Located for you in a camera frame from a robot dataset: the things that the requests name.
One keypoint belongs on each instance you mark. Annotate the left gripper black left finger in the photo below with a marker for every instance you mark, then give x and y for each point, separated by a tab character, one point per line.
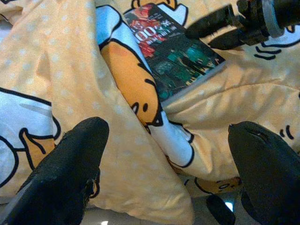
58	178

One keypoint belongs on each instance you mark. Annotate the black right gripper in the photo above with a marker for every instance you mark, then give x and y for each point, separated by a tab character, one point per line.
252	21

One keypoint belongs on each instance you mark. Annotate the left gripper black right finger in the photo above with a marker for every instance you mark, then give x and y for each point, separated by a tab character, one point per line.
269	178

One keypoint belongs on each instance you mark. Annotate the dark illustrated book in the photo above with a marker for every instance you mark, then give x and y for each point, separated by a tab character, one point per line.
173	56

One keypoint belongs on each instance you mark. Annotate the pale yellow egg-print blanket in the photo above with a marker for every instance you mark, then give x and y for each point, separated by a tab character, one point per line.
70	70

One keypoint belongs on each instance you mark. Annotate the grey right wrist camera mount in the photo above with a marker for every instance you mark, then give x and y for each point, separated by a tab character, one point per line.
273	23

